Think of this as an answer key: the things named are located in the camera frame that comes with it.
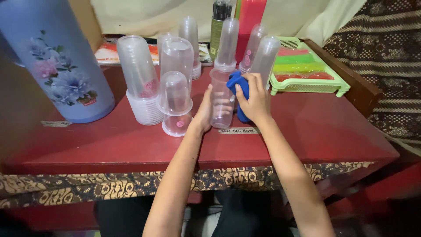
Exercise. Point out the person's black trousers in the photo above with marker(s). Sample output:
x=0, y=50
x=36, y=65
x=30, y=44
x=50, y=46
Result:
x=236, y=214

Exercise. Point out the long paper label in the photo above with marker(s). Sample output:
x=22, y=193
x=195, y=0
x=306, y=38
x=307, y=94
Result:
x=239, y=130

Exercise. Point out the yellow plastic bundle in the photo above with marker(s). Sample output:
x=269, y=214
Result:
x=299, y=67

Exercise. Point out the brown patterned curtain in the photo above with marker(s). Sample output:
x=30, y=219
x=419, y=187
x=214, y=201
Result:
x=384, y=72

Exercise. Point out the wide stack of clear cups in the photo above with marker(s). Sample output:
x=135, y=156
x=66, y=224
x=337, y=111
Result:
x=138, y=75

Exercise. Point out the green plastic bundle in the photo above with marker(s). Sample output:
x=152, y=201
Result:
x=294, y=59

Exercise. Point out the brown batik tablecloth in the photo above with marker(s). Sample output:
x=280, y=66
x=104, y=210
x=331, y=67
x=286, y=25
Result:
x=98, y=187

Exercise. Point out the blue cloth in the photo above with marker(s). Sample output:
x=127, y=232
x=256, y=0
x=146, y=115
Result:
x=238, y=82

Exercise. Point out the red plastic bundle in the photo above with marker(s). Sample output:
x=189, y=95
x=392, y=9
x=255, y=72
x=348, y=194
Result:
x=306, y=76

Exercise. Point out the clear plastic cup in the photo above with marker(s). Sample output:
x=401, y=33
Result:
x=221, y=102

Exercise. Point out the green plastic basket tray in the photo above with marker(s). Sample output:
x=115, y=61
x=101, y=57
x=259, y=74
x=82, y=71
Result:
x=309, y=85

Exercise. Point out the pink plastic bundle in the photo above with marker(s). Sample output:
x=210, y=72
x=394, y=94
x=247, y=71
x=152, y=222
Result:
x=292, y=52

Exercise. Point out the person's right hand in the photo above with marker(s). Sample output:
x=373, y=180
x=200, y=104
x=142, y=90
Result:
x=258, y=102

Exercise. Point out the short stack of clear cups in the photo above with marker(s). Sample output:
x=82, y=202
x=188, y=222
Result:
x=175, y=98

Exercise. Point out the green tin of black straws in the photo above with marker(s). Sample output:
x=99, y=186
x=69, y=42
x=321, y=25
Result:
x=217, y=33

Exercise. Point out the brown wooden board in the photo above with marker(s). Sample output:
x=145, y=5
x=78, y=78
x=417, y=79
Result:
x=352, y=82

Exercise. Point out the orange and white packets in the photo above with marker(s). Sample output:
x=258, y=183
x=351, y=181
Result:
x=108, y=52

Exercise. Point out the torn paper label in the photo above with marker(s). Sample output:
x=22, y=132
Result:
x=56, y=123

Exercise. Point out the blue floral thermos jug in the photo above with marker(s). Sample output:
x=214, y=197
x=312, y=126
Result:
x=56, y=62

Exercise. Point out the red plastic packet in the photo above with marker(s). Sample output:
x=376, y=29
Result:
x=250, y=23

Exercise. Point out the person's left hand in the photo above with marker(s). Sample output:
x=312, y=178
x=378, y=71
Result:
x=202, y=115

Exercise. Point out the cream cloth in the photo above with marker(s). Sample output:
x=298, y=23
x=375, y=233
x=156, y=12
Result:
x=148, y=16

